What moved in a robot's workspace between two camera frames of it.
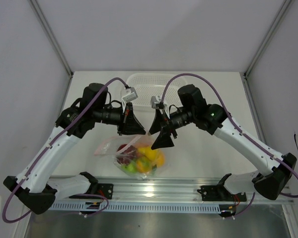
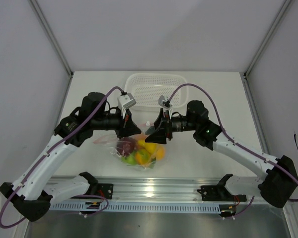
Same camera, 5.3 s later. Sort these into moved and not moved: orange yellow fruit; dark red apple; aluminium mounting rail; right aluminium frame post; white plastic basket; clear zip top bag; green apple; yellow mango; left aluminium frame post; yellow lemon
Moved: green apple; yellow mango; clear zip top bag; orange yellow fruit; yellow lemon; dark red apple
Not moved: right aluminium frame post; aluminium mounting rail; white plastic basket; left aluminium frame post
